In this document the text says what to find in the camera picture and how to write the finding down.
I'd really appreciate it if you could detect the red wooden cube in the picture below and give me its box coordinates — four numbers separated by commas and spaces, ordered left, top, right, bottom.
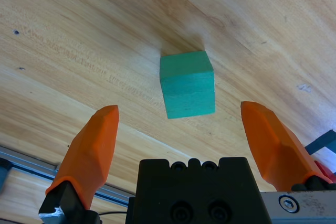
313, 160, 336, 183

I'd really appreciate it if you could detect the dark grey bracket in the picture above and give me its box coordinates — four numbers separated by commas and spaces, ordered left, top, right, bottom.
0, 157, 13, 193

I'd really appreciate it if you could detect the black tape square outline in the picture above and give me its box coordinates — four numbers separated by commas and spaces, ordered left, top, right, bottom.
305, 129, 336, 156

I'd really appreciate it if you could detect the green wooden cube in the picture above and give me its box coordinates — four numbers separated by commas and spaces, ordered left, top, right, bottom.
159, 50, 216, 120

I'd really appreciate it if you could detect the aluminium table edge rail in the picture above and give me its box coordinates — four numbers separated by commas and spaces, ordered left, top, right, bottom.
0, 145, 136, 206

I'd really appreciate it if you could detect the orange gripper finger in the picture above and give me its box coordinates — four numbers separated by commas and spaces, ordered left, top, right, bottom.
38, 104, 120, 218
240, 101, 333, 192

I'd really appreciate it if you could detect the black cable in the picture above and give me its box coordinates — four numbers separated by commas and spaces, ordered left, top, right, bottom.
91, 209, 131, 216

